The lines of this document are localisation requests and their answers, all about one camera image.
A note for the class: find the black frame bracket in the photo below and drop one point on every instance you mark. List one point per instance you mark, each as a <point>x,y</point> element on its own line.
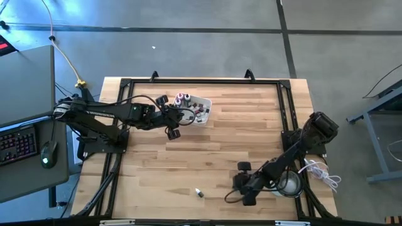
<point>250,74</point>
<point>154,76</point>

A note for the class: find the translucent cup black rim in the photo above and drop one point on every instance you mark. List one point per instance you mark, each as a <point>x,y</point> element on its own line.
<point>293,186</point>

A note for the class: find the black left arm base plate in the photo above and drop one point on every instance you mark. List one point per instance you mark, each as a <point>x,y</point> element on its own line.
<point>94,147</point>

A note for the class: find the white label strip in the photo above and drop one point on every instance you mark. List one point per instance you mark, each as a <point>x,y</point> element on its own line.
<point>292,223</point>
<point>117,223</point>

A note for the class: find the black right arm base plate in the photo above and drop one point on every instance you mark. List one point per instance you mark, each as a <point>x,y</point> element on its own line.
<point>287,135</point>

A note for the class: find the black power plug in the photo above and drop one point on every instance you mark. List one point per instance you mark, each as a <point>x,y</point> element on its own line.
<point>61,204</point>

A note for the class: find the black aluminium table frame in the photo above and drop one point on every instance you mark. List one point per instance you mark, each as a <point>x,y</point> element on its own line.
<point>204,81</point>

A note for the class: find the large red bottle red tip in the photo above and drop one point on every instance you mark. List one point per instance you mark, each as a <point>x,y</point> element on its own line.
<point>180,95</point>

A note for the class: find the orange black striped object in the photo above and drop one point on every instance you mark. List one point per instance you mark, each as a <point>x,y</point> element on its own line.
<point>394,219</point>

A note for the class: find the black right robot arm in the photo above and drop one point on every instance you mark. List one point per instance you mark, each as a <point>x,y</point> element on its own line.
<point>292,153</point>

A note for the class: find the grey computer monitor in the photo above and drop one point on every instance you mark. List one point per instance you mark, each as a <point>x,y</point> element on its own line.
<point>25,84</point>

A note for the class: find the grey metal cart frame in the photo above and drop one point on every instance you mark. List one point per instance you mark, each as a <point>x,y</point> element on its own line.
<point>387,176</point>

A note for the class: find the dark grey desk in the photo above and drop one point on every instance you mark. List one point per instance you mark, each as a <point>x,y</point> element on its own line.
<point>31,179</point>

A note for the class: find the black computer mouse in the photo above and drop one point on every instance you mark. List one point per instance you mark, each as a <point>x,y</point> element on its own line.
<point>49,150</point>

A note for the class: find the large dark bottle maroon tip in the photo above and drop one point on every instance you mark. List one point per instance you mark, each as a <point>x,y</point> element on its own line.
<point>177,102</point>

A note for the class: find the black backlit keyboard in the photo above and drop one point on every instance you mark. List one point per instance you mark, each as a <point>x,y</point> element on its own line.
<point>15,146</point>

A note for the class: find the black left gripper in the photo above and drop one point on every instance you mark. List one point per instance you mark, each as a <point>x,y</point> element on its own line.
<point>166,117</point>

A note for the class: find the black device red display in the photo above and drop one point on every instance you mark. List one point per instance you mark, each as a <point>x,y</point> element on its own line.
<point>4,47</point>

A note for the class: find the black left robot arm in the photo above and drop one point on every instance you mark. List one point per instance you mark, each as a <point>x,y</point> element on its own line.
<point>94,113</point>

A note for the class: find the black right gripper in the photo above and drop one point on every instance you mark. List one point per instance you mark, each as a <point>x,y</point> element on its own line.
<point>249,185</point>

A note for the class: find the large blue bottle black tip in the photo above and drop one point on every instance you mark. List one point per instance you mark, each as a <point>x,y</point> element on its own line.
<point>187,97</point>

